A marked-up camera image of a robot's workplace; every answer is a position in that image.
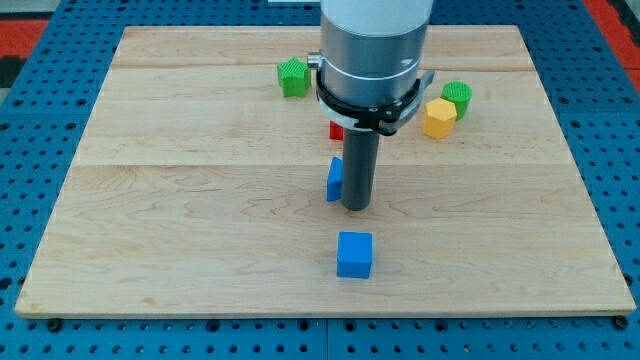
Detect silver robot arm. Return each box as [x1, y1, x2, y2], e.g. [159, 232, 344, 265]
[317, 0, 433, 107]

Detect blue triangular block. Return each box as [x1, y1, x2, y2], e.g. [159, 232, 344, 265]
[326, 157, 343, 202]

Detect red block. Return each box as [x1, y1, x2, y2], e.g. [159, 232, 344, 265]
[329, 121, 344, 141]

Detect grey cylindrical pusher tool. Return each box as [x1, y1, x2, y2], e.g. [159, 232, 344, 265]
[341, 129, 379, 211]

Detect blue cube block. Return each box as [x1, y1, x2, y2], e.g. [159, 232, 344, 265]
[336, 231, 373, 279]

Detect green star block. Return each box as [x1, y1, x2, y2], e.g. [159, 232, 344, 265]
[277, 57, 311, 98]

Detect wooden board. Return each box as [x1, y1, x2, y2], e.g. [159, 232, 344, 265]
[15, 25, 636, 319]

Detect yellow hexagon block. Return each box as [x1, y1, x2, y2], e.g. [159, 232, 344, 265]
[422, 98, 457, 139]

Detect green cylinder block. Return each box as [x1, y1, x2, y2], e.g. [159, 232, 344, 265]
[441, 81, 473, 121]

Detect black tool clamp ring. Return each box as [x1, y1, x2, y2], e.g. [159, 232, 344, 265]
[314, 68, 436, 138]

